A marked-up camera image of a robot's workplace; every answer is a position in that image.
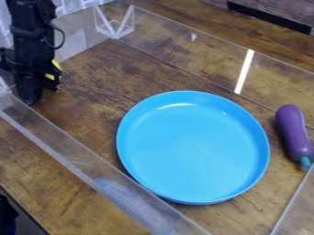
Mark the purple toy eggplant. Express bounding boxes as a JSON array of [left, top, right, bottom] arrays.
[[276, 105, 314, 171]]

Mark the clear acrylic enclosure wall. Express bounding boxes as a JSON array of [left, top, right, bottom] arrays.
[[0, 0, 314, 235]]

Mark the clear acrylic corner bracket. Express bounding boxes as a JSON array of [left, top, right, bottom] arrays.
[[94, 3, 135, 39]]

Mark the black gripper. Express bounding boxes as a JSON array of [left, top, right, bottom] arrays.
[[0, 26, 66, 106]]

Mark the blue round tray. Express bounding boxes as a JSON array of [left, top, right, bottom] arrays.
[[117, 91, 270, 205]]

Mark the yellow lemon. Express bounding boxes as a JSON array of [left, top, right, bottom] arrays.
[[44, 60, 62, 81]]

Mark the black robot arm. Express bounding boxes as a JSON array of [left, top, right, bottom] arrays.
[[0, 0, 66, 106]]

